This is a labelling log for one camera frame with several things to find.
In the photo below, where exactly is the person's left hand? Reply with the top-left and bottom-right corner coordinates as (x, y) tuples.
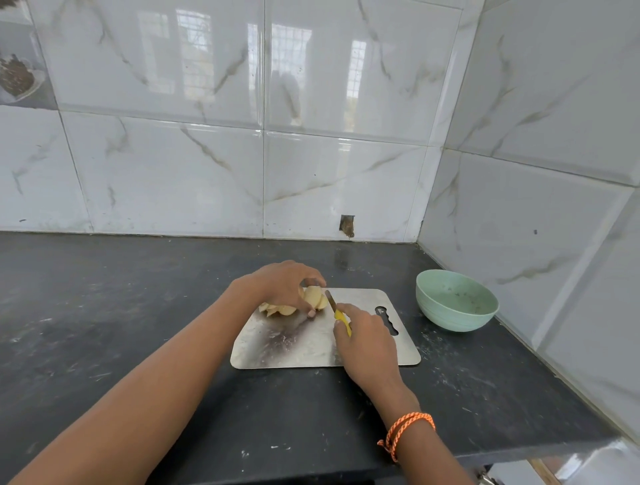
(233, 260), (328, 319)

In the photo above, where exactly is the person's right hand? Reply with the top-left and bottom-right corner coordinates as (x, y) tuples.
(333, 303), (407, 401)

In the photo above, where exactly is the yellow handled knife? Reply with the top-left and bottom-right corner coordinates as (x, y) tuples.
(325, 290), (353, 338)

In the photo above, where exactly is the peeled potato piece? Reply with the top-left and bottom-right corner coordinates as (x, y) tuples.
(299, 285), (329, 313)

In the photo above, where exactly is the person's left forearm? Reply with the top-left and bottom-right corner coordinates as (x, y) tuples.
(9, 284), (257, 485)

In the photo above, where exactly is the person's right forearm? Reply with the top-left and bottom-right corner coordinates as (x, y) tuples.
(372, 385), (477, 485)

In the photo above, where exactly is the pile of potato slices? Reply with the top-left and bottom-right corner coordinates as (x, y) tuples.
(258, 301), (299, 319)

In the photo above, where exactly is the steel cutting board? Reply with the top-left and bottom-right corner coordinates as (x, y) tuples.
(229, 288), (422, 371)

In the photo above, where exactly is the light green bowl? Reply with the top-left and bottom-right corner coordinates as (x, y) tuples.
(415, 269), (500, 333)

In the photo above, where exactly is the orange thread bracelet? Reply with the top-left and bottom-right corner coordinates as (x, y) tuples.
(377, 412), (437, 463)

